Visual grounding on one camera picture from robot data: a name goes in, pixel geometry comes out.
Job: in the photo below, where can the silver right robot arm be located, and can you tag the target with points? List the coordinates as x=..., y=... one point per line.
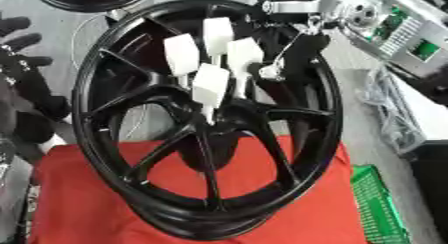
x=402, y=28

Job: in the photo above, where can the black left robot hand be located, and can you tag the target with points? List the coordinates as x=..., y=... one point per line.
x=32, y=88

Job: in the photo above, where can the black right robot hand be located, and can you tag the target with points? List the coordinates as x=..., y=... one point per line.
x=303, y=51

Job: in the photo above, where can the green plastic crate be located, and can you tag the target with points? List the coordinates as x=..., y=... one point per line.
x=376, y=204

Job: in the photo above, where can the black spoked wheel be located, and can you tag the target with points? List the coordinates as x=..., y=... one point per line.
x=146, y=156

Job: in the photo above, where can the clear plastic bag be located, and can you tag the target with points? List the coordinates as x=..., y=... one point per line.
x=394, y=114

